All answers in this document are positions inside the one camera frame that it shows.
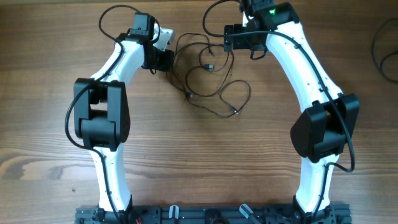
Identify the black usb cable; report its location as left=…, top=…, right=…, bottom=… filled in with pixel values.
left=166, top=32, right=252, bottom=119
left=371, top=18, right=398, bottom=84

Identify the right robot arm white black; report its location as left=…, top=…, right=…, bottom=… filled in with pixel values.
left=224, top=1, right=359, bottom=220

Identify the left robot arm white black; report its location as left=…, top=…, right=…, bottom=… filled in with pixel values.
left=71, top=12, right=174, bottom=218

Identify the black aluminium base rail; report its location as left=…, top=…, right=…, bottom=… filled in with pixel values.
left=74, top=204, right=353, bottom=224

